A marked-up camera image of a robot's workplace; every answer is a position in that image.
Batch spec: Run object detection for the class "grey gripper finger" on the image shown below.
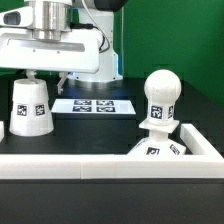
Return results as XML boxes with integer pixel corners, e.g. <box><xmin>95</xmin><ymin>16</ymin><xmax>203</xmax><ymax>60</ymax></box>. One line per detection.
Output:
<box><xmin>56</xmin><ymin>72</ymin><xmax>68</xmax><ymax>94</ymax></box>
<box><xmin>26</xmin><ymin>70</ymin><xmax>37</xmax><ymax>83</ymax></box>

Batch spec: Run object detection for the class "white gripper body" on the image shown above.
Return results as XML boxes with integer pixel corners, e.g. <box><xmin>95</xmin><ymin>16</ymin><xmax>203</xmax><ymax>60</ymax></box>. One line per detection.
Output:
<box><xmin>0</xmin><ymin>28</ymin><xmax>100</xmax><ymax>73</ymax></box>

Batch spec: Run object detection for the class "white lamp shade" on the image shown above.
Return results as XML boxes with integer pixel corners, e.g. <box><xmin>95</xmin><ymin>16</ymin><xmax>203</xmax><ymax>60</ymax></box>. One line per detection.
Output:
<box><xmin>9</xmin><ymin>79</ymin><xmax>53</xmax><ymax>137</ymax></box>

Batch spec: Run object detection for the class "white lamp bulb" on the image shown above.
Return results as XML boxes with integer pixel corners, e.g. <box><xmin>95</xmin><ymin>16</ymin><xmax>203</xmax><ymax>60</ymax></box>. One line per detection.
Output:
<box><xmin>144</xmin><ymin>69</ymin><xmax>181</xmax><ymax>126</ymax></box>

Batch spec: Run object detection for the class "white lamp base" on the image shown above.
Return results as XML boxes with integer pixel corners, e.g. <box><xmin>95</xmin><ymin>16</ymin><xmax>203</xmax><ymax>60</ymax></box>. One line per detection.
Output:
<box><xmin>129</xmin><ymin>119</ymin><xmax>186</xmax><ymax>158</ymax></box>

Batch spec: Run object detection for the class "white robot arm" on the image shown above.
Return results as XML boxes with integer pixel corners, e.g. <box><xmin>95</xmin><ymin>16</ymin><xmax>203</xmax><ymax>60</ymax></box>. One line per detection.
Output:
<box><xmin>0</xmin><ymin>0</ymin><xmax>128</xmax><ymax>92</ymax></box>

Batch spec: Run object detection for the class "white marker sheet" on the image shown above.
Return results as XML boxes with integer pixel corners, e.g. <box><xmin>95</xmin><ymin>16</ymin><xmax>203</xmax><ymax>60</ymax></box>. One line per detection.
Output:
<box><xmin>52</xmin><ymin>99</ymin><xmax>136</xmax><ymax>115</ymax></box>

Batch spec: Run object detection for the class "white block at left edge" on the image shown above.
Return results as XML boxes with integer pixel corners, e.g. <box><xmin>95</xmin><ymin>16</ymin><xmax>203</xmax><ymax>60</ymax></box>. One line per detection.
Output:
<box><xmin>0</xmin><ymin>121</ymin><xmax>4</xmax><ymax>142</ymax></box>

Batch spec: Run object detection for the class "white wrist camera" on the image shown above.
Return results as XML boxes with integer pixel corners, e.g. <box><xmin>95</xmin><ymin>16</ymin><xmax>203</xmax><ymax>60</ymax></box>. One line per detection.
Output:
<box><xmin>0</xmin><ymin>6</ymin><xmax>33</xmax><ymax>28</ymax></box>

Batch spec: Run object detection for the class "white frame wall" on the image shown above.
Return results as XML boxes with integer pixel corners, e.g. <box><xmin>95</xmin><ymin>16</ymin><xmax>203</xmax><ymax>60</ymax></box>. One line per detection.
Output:
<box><xmin>0</xmin><ymin>124</ymin><xmax>224</xmax><ymax>179</ymax></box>

